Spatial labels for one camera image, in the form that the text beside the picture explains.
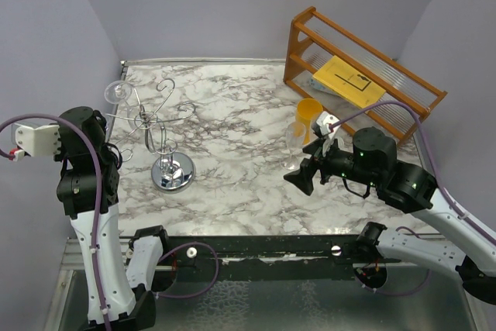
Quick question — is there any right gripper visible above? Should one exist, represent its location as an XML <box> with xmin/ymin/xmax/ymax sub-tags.
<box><xmin>284</xmin><ymin>133</ymin><xmax>381</xmax><ymax>195</ymax></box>

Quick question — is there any clear wine glass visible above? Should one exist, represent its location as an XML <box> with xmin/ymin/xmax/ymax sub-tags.
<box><xmin>281</xmin><ymin>122</ymin><xmax>306</xmax><ymax>171</ymax></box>
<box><xmin>104</xmin><ymin>81</ymin><xmax>133</xmax><ymax>105</ymax></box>

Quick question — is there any yellow plastic wine glass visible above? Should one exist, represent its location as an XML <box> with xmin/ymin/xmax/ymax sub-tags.
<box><xmin>295</xmin><ymin>98</ymin><xmax>323</xmax><ymax>144</ymax></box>

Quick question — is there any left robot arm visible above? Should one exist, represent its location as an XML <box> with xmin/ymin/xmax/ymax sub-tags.
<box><xmin>57</xmin><ymin>106</ymin><xmax>171</xmax><ymax>330</ymax></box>

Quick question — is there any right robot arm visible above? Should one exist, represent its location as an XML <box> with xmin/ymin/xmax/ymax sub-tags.
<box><xmin>284</xmin><ymin>127</ymin><xmax>495</xmax><ymax>304</ymax></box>

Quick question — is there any wooden shelf rack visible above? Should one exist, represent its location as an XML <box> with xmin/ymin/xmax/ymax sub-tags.
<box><xmin>283</xmin><ymin>7</ymin><xmax>447</xmax><ymax>145</ymax></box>

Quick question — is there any chrome wine glass rack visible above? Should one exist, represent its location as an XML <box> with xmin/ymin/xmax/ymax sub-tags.
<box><xmin>110</xmin><ymin>78</ymin><xmax>196</xmax><ymax>194</ymax></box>

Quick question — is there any blue patterned small item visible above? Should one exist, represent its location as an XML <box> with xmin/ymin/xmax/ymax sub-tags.
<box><xmin>309</xmin><ymin>78</ymin><xmax>335</xmax><ymax>95</ymax></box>

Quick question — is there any yellow book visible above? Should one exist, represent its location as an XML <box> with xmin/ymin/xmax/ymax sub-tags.
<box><xmin>312</xmin><ymin>56</ymin><xmax>386</xmax><ymax>109</ymax></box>

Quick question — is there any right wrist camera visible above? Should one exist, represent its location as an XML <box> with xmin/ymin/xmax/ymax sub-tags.
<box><xmin>311</xmin><ymin>111</ymin><xmax>340</xmax><ymax>156</ymax></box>

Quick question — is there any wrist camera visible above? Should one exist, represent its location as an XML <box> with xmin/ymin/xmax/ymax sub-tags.
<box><xmin>311</xmin><ymin>111</ymin><xmax>340</xmax><ymax>156</ymax></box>
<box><xmin>9</xmin><ymin>123</ymin><xmax>61</xmax><ymax>161</ymax></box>

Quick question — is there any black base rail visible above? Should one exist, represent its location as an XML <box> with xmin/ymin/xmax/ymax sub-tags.
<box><xmin>153</xmin><ymin>234</ymin><xmax>398</xmax><ymax>289</ymax></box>

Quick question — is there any purple loop cable right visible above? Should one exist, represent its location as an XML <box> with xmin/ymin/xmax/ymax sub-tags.
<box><xmin>358</xmin><ymin>226</ymin><xmax>433</xmax><ymax>296</ymax></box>

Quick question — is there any purple loop cable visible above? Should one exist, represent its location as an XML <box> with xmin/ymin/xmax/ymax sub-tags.
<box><xmin>358</xmin><ymin>226</ymin><xmax>433</xmax><ymax>296</ymax></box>
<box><xmin>150</xmin><ymin>241</ymin><xmax>220</xmax><ymax>302</ymax></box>

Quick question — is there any purple loop cable left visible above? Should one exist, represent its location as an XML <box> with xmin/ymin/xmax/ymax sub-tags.
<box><xmin>150</xmin><ymin>241</ymin><xmax>220</xmax><ymax>302</ymax></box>

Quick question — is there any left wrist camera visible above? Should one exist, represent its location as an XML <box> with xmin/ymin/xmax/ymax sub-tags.
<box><xmin>9</xmin><ymin>123</ymin><xmax>61</xmax><ymax>161</ymax></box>

